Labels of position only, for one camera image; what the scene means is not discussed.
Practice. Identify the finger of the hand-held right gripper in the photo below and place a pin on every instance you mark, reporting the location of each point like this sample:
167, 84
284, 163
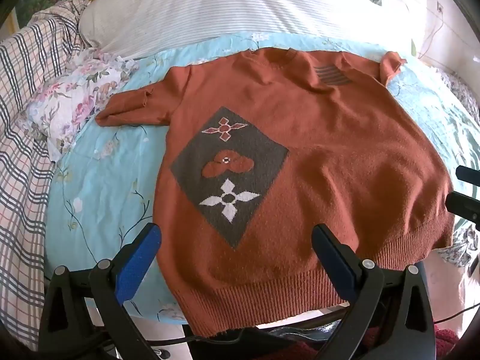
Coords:
468, 175
467, 208

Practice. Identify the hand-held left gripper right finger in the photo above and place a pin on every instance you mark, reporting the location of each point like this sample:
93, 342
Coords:
333, 255

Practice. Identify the plaid blanket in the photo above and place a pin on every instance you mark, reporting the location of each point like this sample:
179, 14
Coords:
22, 157

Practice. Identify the dark floral cloth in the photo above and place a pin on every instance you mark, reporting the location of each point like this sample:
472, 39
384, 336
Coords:
465, 243

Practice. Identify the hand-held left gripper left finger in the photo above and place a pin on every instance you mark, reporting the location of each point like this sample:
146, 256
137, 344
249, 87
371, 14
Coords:
138, 262

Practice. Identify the orange knit sweater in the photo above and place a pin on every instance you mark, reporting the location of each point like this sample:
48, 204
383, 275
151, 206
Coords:
337, 150

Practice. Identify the pink floral cloth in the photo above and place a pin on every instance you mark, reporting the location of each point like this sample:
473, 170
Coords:
75, 93

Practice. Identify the light blue floral bedsheet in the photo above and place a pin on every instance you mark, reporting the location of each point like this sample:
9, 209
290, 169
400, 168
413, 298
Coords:
105, 180

